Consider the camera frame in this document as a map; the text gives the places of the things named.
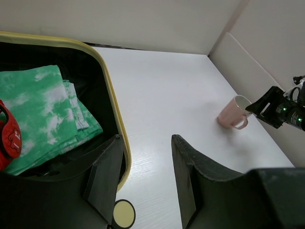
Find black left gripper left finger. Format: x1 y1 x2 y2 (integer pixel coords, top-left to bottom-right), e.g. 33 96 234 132
83 135 123 224

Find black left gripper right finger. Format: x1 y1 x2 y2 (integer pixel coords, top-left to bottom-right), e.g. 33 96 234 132
171 135 242 229

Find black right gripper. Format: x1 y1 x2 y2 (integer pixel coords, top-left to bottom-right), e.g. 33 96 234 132
245 86 305 130

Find pink mug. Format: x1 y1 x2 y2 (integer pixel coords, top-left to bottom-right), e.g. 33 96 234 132
217 95 252 130

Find yellow suitcase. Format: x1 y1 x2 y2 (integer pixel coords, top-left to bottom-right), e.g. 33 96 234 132
0 31 136 229

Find green white tie-dye cloth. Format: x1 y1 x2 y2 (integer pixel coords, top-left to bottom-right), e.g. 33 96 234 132
0 65 103 175

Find red black headphones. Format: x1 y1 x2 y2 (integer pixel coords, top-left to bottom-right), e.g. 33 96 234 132
0 101 22 170

